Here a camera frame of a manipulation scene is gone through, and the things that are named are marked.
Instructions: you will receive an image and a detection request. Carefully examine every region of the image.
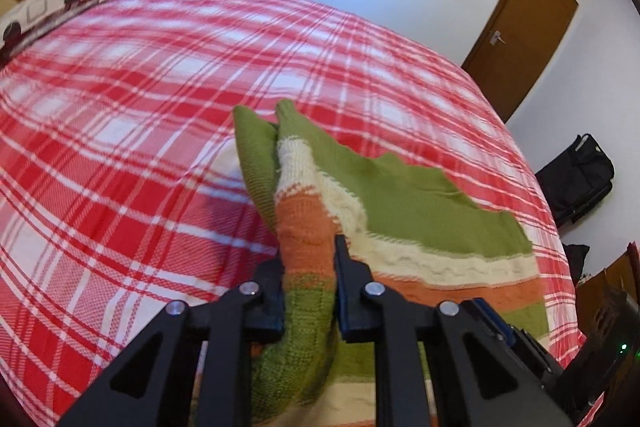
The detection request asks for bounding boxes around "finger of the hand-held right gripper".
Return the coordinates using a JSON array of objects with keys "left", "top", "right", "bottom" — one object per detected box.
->
[{"left": 462, "top": 298, "right": 568, "bottom": 380}]

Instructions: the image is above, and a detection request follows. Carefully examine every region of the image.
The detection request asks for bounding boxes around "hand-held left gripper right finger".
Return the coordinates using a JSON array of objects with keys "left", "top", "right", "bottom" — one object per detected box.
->
[{"left": 334, "top": 234, "right": 576, "bottom": 427}]

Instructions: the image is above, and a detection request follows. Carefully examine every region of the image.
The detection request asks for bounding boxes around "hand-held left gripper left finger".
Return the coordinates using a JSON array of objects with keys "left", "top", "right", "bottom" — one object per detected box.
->
[{"left": 57, "top": 259, "right": 286, "bottom": 427}]

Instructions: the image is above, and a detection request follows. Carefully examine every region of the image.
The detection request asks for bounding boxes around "green striped knit sweater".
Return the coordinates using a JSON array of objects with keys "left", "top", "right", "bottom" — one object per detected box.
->
[{"left": 233, "top": 100, "right": 551, "bottom": 425}]

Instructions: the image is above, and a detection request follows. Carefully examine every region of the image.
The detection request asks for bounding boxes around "wooden cabinet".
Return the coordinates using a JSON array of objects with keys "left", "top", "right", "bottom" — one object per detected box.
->
[{"left": 575, "top": 241, "right": 640, "bottom": 333}]

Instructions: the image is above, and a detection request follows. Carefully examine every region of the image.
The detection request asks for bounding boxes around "dark cloth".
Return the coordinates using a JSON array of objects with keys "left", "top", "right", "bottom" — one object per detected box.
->
[{"left": 561, "top": 243, "right": 592, "bottom": 280}]

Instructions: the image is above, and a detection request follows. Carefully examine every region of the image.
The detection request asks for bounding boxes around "black bag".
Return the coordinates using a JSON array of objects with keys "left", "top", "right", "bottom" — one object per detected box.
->
[{"left": 534, "top": 133, "right": 616, "bottom": 225}]

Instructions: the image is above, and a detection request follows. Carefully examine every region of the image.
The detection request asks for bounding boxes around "red plaid blanket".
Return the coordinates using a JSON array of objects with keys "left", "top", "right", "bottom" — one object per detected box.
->
[{"left": 0, "top": 0, "right": 606, "bottom": 427}]

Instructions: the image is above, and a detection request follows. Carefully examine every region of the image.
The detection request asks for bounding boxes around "brown wooden door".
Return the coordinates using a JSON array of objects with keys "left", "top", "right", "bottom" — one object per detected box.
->
[{"left": 460, "top": 0, "right": 580, "bottom": 124}]

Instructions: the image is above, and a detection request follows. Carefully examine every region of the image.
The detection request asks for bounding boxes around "patterned beige pillow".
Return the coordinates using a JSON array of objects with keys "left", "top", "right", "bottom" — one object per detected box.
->
[{"left": 0, "top": 0, "right": 121, "bottom": 60}]

